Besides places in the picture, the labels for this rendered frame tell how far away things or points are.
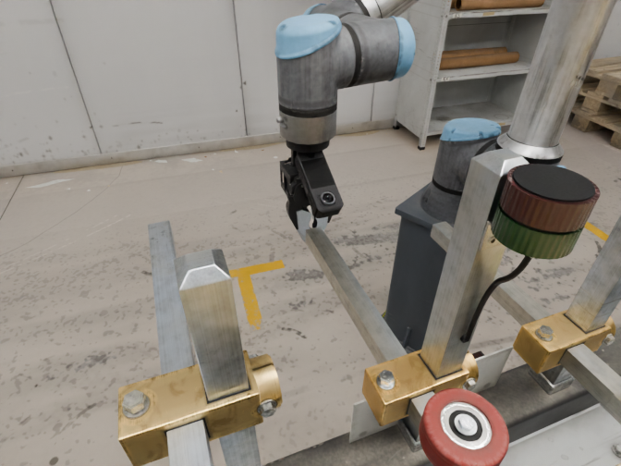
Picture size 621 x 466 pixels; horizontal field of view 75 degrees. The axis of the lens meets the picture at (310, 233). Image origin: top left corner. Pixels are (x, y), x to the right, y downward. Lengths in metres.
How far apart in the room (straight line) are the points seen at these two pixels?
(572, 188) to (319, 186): 0.39
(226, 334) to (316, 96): 0.39
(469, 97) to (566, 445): 3.21
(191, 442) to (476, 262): 0.29
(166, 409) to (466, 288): 0.29
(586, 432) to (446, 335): 0.46
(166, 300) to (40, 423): 1.26
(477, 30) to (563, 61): 2.62
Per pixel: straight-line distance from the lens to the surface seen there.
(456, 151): 1.18
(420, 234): 1.30
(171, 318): 0.46
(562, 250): 0.34
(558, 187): 0.33
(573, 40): 1.02
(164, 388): 0.40
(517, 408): 0.75
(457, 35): 3.53
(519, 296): 0.71
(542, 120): 1.06
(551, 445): 0.84
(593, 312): 0.67
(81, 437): 1.61
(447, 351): 0.49
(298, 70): 0.59
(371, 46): 0.64
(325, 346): 1.63
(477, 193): 0.37
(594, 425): 0.90
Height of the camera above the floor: 1.29
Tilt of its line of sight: 37 degrees down
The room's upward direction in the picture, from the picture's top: straight up
